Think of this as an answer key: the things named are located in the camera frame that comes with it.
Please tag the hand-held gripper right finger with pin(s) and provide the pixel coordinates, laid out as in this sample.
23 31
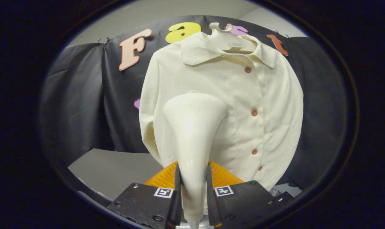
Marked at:
243 203

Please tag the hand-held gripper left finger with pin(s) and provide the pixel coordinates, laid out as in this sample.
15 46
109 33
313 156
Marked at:
147 203

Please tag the white garment steamer head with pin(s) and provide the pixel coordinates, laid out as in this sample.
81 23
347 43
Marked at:
192 133

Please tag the cream button-up shirt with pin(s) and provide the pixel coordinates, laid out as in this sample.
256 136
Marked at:
268 105

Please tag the white plastic clothes hanger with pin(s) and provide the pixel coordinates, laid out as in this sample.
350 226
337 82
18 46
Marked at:
225 39

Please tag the grey cabinet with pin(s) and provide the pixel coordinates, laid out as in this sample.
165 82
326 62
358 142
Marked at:
116 168

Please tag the black backdrop cloth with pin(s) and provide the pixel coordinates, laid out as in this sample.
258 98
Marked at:
77 95

